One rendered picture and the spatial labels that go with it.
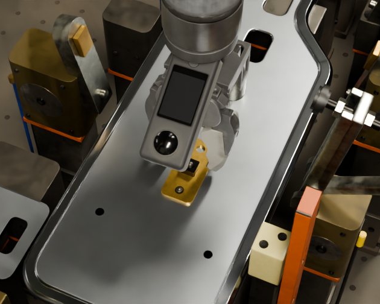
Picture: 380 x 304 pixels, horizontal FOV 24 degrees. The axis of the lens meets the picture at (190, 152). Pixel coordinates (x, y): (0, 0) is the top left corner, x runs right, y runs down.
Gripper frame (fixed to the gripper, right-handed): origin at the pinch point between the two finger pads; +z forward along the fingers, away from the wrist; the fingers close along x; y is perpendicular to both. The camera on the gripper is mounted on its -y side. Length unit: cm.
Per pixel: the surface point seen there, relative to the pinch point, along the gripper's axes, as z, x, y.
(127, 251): 2.4, 2.1, -12.1
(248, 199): 2.2, -7.4, -0.9
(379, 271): 32.0, -24.1, 13.0
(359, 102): -19.3, -16.3, 0.0
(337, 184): -6.4, -16.4, -0.7
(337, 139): -15.8, -15.5, -2.1
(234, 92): 0.4, -0.8, 11.2
